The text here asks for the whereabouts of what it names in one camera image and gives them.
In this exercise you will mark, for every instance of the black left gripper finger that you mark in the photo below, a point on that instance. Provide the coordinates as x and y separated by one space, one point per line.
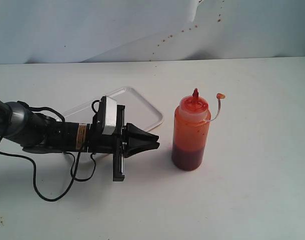
140 138
133 149

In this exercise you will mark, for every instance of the white rectangular plastic tray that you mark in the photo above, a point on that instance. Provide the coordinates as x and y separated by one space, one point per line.
138 110

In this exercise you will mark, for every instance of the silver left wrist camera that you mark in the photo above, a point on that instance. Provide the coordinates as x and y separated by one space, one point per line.
106 119

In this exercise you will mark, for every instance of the red sauce squeeze bottle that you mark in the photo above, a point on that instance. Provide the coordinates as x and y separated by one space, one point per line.
192 119

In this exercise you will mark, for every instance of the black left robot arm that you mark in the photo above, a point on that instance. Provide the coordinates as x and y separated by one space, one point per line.
42 130

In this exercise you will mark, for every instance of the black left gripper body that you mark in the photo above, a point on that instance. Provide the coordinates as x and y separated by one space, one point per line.
100 143

